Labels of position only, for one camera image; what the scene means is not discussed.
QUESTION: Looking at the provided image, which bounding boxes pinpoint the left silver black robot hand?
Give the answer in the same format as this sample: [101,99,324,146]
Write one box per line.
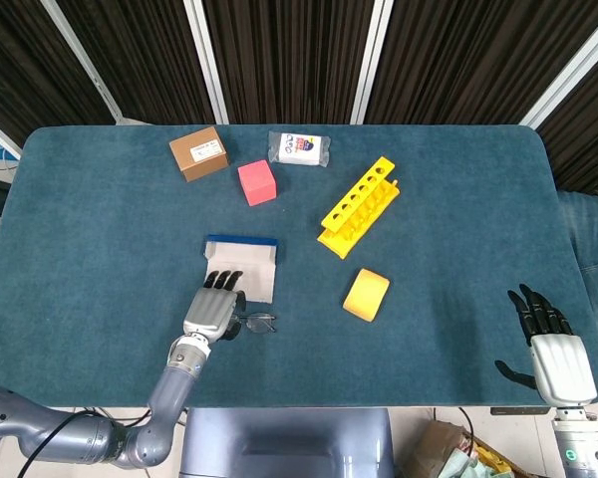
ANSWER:
[181,268,248,345]

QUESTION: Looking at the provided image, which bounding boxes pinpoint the yellow sponge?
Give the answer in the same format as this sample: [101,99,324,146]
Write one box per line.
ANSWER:
[342,267,392,324]

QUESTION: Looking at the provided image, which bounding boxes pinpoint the pink foam cube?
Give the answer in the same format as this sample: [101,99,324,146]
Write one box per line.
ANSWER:
[236,158,279,207]

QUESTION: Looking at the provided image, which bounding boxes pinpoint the brown cardboard box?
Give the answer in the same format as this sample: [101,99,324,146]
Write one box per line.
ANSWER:
[167,125,230,183]

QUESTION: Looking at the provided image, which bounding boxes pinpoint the dark table control panel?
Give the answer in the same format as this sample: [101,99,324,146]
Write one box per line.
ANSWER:
[490,406,551,416]

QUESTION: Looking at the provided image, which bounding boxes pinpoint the black tangled cables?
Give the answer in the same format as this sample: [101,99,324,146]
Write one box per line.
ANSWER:
[69,406,188,429]

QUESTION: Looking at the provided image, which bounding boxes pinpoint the white packet in plastic bag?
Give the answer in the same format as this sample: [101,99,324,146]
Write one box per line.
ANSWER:
[267,129,332,168]

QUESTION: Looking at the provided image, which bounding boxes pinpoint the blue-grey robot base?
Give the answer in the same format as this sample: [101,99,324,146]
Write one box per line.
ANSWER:
[178,407,396,478]

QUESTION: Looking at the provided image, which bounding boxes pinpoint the cardboard box with rubbish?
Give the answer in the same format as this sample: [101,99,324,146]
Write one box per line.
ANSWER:
[403,419,524,478]

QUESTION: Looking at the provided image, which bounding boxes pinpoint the dark brown pleated curtain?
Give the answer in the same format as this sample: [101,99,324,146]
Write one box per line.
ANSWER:
[0,0,116,145]
[366,0,598,125]
[54,0,215,125]
[203,0,375,125]
[537,47,598,193]

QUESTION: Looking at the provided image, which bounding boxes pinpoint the grey box with blue edge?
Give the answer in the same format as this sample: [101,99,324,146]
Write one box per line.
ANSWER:
[200,233,280,304]

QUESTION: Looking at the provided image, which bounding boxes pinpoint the yellow test tube rack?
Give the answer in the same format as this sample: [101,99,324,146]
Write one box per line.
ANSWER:
[316,155,402,261]

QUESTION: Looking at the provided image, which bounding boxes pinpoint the teal felt table cloth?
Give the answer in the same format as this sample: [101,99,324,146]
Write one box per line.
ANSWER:
[0,123,598,409]

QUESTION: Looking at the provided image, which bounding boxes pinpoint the person leg in blue jeans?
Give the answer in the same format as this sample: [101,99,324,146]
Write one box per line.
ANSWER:
[557,190,598,370]

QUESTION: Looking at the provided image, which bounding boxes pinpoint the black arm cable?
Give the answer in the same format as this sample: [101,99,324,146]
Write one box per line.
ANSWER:
[17,408,106,472]

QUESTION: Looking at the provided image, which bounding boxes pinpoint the thin wire-frame eyeglasses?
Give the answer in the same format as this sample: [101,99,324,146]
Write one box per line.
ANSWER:
[228,312,278,335]

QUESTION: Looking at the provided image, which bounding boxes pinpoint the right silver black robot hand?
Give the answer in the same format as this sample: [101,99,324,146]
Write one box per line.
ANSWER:
[494,283,598,407]

